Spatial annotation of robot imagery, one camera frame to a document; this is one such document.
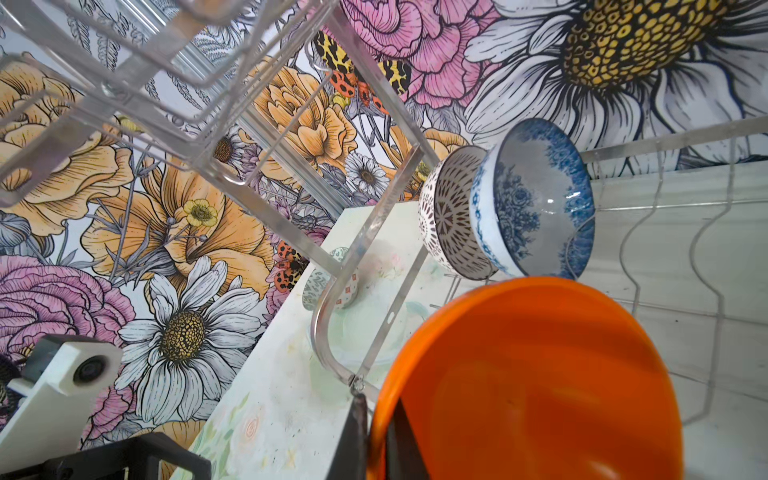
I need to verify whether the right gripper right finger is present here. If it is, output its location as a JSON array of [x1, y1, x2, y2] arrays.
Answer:
[[385, 401, 429, 480]]

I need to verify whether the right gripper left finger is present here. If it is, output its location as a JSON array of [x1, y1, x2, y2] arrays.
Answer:
[[326, 393, 368, 480]]

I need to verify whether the steel wire dish rack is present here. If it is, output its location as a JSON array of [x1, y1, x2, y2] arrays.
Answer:
[[1, 1, 767, 444]]

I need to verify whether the orange plastic bowl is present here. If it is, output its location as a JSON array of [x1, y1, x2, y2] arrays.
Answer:
[[367, 277, 684, 479]]

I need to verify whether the white black lattice bowl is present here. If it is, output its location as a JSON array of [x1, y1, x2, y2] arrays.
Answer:
[[418, 146, 496, 281]]

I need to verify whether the blue floral ceramic bowl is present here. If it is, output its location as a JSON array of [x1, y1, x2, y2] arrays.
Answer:
[[469, 118, 596, 280]]

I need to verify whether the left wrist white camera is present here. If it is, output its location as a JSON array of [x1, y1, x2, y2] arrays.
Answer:
[[1, 334, 123, 474]]

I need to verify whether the green patterned ceramic bowl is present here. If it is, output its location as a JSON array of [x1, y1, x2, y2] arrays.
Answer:
[[302, 269, 358, 311]]

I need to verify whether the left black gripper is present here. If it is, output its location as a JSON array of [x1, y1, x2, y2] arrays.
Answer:
[[0, 353, 212, 480]]

